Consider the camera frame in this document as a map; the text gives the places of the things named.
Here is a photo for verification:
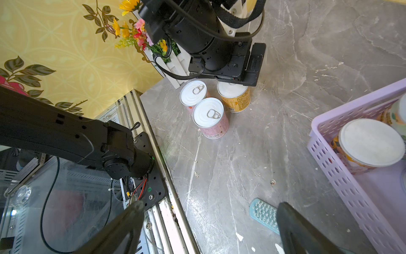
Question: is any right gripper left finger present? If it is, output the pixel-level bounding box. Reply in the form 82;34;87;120
75;201;145;254

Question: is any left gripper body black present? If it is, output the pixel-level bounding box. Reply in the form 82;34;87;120
188;38;266;87

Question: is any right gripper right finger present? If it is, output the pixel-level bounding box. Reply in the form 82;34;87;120
277;202;342;254

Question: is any pull-tab can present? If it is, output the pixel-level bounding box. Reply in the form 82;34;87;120
217;82;251;113
179;80;209;115
192;97;229;140

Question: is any purple plastic basket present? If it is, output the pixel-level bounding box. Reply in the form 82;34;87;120
307;79;406;254

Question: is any small orange can white lid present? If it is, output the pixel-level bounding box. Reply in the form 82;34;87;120
331;119;406;175

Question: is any green label can white lid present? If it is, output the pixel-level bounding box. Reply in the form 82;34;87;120
376;94;406;141

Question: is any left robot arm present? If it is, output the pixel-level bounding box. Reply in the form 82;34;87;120
1;1;266;179

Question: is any teal brush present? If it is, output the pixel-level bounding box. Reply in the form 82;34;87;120
249;198;280;235

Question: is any flower pot white fence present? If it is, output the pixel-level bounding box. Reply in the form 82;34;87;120
112;0;194;90

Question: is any aluminium rail frame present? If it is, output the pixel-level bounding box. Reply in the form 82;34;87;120
0;89;200;254

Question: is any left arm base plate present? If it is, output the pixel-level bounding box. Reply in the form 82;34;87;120
134;132;168;211

